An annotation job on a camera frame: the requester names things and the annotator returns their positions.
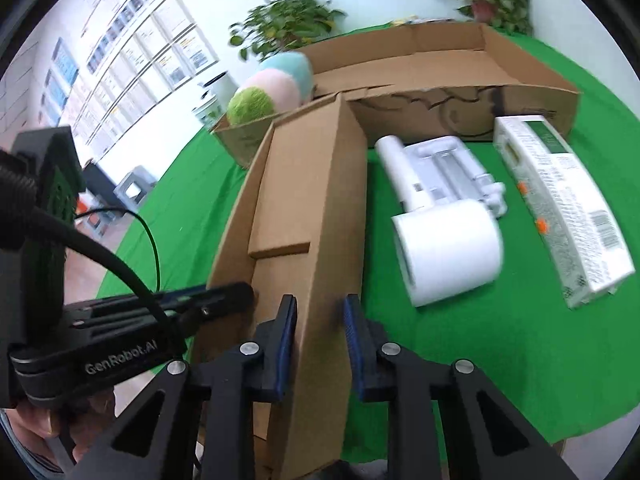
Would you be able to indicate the colourful small packets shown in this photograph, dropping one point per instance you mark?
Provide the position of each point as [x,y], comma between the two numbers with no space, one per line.
[410,21]

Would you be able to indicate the white handheld vacuum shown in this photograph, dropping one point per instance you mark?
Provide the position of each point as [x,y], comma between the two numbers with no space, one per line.
[440,170]

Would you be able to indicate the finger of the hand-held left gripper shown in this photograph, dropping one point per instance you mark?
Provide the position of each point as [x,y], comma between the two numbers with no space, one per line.
[220,296]

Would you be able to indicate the pastel plush toy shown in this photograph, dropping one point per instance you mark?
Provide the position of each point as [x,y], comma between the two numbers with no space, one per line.
[275,85]

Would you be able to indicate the white air purifier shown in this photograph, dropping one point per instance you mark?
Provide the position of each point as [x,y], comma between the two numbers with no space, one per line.
[217,95]

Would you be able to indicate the brown cardboard box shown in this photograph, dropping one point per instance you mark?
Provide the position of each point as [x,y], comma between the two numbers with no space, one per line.
[310,185]

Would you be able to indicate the grey stool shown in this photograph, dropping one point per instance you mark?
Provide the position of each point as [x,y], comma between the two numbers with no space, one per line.
[134,185]

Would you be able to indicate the bushy potted plant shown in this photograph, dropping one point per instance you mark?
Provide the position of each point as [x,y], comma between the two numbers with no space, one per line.
[287,20]

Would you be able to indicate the person's left hand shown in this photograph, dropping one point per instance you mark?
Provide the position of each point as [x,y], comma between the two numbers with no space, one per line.
[35,417]

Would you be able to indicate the white medicine box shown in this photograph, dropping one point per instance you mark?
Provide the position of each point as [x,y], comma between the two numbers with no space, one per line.
[565,210]

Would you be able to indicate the framed wall notices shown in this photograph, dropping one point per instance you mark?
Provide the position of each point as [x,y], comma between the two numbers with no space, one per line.
[140,50]

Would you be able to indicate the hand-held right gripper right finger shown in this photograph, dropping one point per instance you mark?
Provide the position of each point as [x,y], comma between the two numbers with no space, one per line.
[351,331]

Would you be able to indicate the white paper roll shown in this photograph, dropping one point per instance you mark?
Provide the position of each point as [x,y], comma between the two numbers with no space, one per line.
[450,250]

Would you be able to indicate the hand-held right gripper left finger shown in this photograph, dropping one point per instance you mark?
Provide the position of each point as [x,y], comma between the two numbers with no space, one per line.
[286,331]

